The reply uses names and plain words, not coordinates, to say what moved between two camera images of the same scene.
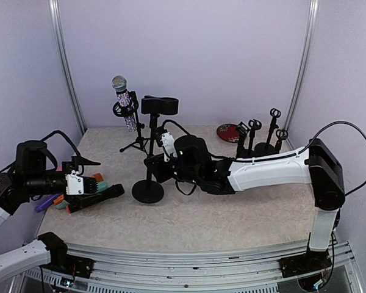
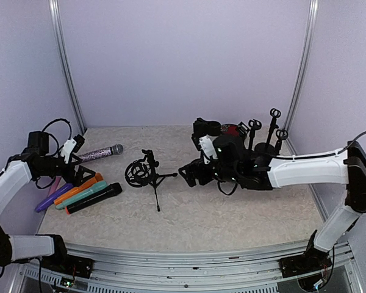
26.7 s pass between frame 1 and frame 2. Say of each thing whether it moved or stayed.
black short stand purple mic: stayed
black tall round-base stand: moved
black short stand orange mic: stayed
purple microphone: stayed
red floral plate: stayed
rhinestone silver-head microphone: moved
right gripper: moved
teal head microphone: stayed
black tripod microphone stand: moved
